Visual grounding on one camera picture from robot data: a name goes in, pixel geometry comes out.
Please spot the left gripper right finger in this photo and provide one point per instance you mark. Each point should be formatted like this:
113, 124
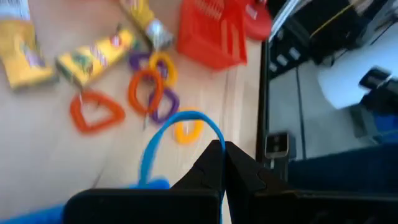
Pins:
295, 208

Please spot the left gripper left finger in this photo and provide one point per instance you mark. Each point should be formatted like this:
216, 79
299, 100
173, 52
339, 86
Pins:
149, 207

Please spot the blue rubber band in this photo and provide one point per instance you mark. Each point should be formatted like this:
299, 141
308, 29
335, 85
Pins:
152, 146

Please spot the yellow spiral coil wristband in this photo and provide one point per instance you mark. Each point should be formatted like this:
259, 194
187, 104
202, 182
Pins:
186, 138
172, 71

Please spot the purple spiral coil wristband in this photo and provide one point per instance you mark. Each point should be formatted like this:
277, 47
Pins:
174, 104
134, 59

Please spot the orange spiral coil wristband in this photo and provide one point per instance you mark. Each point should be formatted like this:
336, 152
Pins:
133, 93
77, 116

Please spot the blue plastic basket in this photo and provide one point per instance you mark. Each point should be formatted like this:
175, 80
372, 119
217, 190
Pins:
31, 217

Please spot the yellow crayon box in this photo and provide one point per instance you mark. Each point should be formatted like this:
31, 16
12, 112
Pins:
25, 62
93, 59

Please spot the red plastic basket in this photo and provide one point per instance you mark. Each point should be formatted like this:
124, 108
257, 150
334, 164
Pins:
211, 40

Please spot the yellow-green snack bag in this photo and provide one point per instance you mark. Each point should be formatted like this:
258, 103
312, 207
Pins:
146, 18

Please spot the small grey mounted device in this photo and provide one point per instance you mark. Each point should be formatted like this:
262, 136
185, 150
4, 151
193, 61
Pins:
276, 145

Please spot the white box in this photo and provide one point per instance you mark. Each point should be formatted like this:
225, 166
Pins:
345, 81

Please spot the black background equipment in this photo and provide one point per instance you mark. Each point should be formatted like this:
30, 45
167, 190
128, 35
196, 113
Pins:
320, 34

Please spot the black table frame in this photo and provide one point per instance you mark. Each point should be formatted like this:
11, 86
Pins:
262, 109

